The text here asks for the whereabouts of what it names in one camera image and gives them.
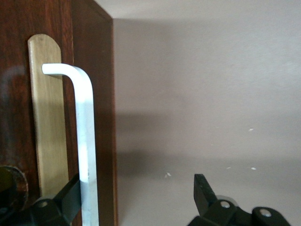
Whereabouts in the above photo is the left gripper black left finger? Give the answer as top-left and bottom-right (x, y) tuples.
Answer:
(0, 173), (82, 226)

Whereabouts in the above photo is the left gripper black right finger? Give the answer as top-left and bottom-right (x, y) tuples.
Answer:
(188, 173), (291, 226)

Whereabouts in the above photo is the dark wooden cabinet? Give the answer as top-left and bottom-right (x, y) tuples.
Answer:
(70, 0), (118, 226)

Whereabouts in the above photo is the brown table cover sheet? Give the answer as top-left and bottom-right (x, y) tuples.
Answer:
(94, 0), (301, 226)

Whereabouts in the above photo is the wooden drawer with white handle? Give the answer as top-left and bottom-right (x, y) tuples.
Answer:
(0, 0), (99, 226)

